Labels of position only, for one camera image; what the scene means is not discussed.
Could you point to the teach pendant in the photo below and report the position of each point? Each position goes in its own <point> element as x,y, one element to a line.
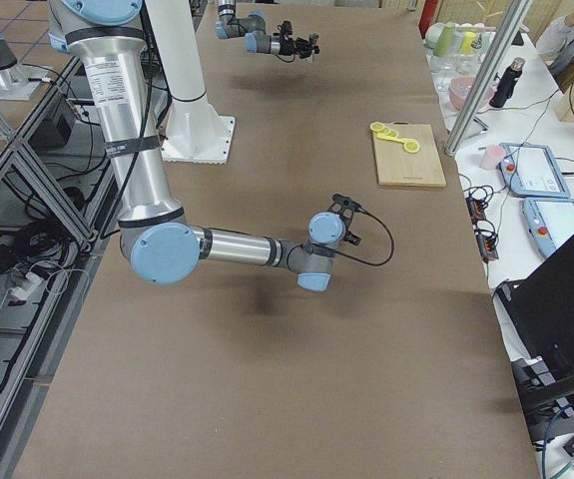
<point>532,171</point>
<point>550,222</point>

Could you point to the black water bottle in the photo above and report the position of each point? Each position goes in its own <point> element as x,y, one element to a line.
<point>507,83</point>

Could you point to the aluminium frame post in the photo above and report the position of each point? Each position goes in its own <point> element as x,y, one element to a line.
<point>502,40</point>

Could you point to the black power adapter box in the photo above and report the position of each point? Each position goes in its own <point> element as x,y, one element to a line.
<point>55,130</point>

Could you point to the yellow plastic cup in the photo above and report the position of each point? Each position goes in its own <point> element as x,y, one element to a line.
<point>468,40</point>

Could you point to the green plastic cup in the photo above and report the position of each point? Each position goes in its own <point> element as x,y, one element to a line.
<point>439,37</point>

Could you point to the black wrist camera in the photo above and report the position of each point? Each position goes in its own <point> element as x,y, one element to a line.
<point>285,28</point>
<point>345,206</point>

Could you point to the bamboo cutting board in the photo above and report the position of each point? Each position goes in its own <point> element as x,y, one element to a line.
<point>396,167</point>

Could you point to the pink plastic cup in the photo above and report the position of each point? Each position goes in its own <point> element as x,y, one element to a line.
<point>491,157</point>

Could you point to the pink bowl with ice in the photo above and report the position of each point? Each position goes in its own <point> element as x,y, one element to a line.
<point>459,89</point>

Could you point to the seated person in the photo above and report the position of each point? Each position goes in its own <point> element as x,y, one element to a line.
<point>556,47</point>

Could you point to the orange black connector board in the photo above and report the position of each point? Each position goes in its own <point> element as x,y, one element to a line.
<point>484,230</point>

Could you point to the steel jigger measuring cup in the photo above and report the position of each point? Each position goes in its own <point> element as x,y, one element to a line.
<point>313,39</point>

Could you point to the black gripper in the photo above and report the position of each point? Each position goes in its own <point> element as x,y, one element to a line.
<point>291,45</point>

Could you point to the near teach pendant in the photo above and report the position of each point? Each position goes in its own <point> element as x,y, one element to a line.
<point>550,222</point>

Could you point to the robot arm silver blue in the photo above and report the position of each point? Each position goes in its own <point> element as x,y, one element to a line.
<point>144,72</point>
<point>253,28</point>

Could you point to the yellow plastic knife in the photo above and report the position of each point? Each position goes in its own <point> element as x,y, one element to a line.
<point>391,138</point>

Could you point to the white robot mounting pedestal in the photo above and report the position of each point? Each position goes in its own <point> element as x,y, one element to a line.
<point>194,132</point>

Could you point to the black computer monitor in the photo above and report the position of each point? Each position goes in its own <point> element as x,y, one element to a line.
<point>541,307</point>

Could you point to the far teach pendant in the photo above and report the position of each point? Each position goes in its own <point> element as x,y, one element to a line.
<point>532,171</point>

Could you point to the lemon slice on knife end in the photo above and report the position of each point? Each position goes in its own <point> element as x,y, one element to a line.
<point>411,147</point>

